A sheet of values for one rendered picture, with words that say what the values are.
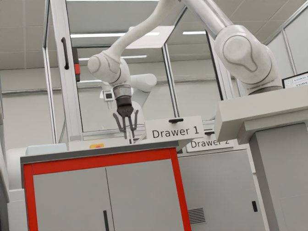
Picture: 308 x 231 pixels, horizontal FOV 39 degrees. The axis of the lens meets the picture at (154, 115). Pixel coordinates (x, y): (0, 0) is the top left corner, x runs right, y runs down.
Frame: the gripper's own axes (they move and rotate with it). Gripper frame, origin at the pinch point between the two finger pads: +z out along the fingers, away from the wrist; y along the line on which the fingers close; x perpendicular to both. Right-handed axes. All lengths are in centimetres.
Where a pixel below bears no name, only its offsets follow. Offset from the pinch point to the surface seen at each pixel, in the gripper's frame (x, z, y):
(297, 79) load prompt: -31, -29, -108
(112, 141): -24.2, -5.4, 7.6
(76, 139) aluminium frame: -20.8, -8.6, 26.1
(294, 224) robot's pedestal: 45, 52, -51
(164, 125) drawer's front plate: 5.9, -2.3, -16.7
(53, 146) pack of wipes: 37, 8, 33
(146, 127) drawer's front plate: 7.4, -2.2, -8.1
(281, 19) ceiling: -277, -193, -240
